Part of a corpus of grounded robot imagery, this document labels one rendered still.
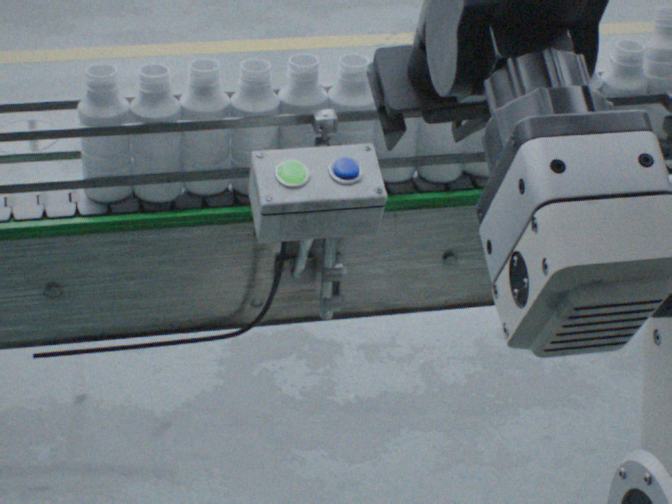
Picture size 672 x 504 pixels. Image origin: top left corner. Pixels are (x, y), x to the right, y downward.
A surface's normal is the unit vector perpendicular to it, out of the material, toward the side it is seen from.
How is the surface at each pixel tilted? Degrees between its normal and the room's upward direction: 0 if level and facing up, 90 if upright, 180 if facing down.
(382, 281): 90
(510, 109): 57
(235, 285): 90
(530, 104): 44
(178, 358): 0
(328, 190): 20
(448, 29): 90
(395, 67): 27
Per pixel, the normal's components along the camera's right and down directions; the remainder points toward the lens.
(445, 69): -0.98, 0.08
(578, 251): 0.14, -0.45
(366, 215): 0.18, 0.80
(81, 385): 0.04, -0.84
